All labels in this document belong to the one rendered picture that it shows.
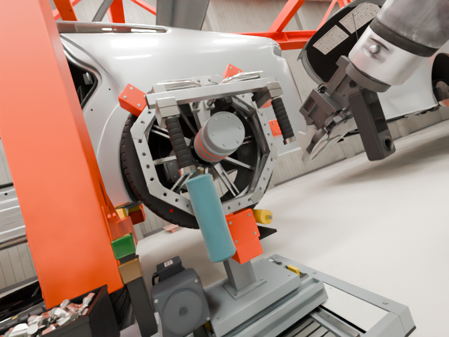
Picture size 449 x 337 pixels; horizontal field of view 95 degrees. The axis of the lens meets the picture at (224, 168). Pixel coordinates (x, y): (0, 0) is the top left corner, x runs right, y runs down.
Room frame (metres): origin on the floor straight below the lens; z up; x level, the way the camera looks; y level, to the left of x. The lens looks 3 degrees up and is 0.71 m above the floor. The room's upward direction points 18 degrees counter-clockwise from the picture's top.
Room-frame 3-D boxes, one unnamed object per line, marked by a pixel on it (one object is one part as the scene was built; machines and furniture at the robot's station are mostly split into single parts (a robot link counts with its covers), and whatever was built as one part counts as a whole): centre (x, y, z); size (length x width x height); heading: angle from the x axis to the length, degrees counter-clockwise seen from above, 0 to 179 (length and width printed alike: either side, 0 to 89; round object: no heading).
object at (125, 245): (0.44, 0.25, 0.64); 0.04 x 0.04 x 0.04; 22
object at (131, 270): (0.44, 0.25, 0.59); 0.04 x 0.04 x 0.04; 22
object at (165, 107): (0.55, 0.10, 0.93); 0.09 x 0.05 x 0.05; 22
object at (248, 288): (0.96, 0.08, 0.32); 0.40 x 0.30 x 0.28; 112
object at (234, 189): (0.96, 0.08, 0.85); 0.50 x 0.23 x 0.50; 112
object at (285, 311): (0.97, 0.05, 0.13); 0.50 x 0.36 x 0.10; 112
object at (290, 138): (0.65, -0.22, 0.83); 0.04 x 0.04 x 0.16
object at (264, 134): (0.80, 0.02, 0.85); 0.54 x 0.07 x 0.54; 112
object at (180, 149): (0.52, 0.09, 0.83); 0.04 x 0.04 x 0.16
